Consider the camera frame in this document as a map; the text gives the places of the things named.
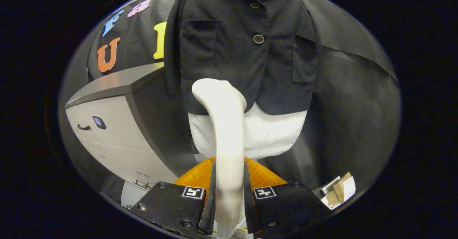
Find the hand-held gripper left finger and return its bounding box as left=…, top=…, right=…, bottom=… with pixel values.
left=130, top=157, right=217, bottom=239

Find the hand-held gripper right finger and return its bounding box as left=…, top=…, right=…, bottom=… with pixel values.
left=244, top=157, right=330, bottom=239

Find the white garment steamer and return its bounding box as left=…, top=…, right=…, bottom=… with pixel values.
left=191, top=78, right=247, bottom=239

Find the black jacket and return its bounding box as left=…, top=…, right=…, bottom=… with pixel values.
left=164, top=0, right=322, bottom=116

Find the cardboard box with white papers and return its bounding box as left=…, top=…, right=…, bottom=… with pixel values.
left=315, top=172, right=357, bottom=211

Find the grey cabinet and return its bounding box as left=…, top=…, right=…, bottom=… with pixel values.
left=64, top=62, right=201, bottom=211

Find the black backdrop cloth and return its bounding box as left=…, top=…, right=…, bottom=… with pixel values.
left=59, top=0, right=401, bottom=204

